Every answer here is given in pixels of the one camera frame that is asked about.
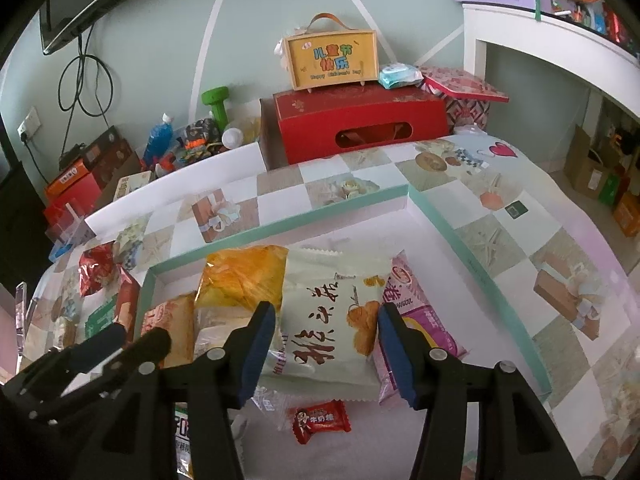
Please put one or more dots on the blue wet wipes pack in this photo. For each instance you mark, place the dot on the blue wet wipes pack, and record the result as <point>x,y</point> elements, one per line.
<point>400,76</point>

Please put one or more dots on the orange cardboard box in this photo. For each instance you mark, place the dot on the orange cardboard box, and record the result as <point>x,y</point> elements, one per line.
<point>67,177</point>

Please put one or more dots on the red gift box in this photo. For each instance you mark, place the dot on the red gift box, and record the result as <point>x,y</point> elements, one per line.
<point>350,115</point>

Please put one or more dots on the white wall outlet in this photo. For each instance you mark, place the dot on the white wall outlet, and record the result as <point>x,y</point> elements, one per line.
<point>29,124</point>

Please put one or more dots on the green snack packet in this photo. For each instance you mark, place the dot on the green snack packet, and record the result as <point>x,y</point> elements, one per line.
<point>100,316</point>

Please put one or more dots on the brown paper bag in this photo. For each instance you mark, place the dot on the brown paper bag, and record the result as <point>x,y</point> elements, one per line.
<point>585,160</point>

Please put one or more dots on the small green box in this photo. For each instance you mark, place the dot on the small green box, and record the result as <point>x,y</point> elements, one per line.
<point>610,189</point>

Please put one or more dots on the yellow snack packet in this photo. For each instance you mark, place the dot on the yellow snack packet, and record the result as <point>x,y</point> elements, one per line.
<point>240,275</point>

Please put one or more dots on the brown cardboard box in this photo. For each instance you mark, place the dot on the brown cardboard box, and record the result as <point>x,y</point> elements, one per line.
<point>110,152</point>

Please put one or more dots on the pale green pastry packet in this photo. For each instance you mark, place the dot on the pale green pastry packet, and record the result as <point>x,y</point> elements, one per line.
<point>325,320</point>

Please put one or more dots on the white printed box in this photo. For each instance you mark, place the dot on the white printed box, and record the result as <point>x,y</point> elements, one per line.
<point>132,185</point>

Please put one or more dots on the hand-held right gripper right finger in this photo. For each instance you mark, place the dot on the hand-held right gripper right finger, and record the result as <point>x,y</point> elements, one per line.
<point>400,355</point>

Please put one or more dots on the red patterned tin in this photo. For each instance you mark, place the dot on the red patterned tin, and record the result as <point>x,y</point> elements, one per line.
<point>465,90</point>

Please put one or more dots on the white open carton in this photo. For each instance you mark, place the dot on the white open carton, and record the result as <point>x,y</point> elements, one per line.
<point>175,192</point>

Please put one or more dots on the clear plastic container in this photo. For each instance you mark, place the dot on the clear plastic container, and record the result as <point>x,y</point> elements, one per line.
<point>70,225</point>

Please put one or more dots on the pink snack packet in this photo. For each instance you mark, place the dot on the pink snack packet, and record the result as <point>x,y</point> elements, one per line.
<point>425,310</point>

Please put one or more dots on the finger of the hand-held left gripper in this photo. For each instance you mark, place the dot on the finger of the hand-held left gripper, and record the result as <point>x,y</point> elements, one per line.
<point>95,347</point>
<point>152,345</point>

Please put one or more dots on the teal-edged white shallow box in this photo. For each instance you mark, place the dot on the teal-edged white shallow box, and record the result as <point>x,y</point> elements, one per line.
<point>440,240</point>

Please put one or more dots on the clear plastic holder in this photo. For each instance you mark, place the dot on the clear plastic holder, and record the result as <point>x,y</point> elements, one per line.
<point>21,315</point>

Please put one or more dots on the small red candy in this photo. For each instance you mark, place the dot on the small red candy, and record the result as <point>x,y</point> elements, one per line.
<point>320,420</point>

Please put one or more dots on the dark colorful toy bag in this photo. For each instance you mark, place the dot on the dark colorful toy bag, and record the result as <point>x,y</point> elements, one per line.
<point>200,140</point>

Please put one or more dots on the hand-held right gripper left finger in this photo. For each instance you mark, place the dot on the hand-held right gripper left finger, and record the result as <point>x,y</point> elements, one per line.
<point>257,355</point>

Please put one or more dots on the black cabinet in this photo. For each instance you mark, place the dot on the black cabinet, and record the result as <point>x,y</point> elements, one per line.
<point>20,210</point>

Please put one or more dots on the green dumbbell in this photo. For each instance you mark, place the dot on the green dumbbell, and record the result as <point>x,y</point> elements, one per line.
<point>217,105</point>

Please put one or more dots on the blue liquid bottle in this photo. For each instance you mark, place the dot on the blue liquid bottle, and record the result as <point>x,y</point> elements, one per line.
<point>157,142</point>

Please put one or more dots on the white desk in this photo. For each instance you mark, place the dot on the white desk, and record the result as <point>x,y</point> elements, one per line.
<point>540,30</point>

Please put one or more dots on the white round jar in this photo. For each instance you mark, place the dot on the white round jar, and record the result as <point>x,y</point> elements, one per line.
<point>232,138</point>

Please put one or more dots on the small orange box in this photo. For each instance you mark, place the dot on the small orange box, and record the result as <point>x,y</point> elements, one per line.
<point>627,215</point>

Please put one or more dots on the black monitor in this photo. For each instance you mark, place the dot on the black monitor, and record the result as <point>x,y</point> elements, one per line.
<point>75,15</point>

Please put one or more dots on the orange tan snack packet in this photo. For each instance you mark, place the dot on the orange tan snack packet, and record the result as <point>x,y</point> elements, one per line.
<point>172,320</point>

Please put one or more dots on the tall red cracker packet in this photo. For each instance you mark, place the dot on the tall red cracker packet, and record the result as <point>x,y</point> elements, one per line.
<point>127,297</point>

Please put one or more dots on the crumpled red snack packet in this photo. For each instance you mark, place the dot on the crumpled red snack packet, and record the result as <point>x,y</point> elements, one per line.
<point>97,267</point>

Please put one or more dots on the small green white packet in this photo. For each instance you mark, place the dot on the small green white packet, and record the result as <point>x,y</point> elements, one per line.
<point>184,435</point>

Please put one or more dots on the small blue container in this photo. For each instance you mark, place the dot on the small blue container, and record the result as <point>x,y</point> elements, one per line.
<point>61,251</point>

